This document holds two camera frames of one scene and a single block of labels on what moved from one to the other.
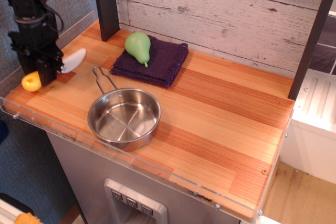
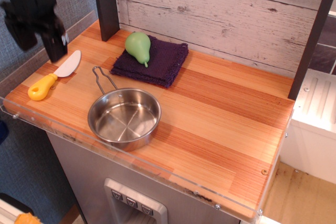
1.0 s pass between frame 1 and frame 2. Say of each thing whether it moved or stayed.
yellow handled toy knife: moved
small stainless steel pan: stayed
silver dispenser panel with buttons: stayed
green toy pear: stayed
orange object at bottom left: stayed
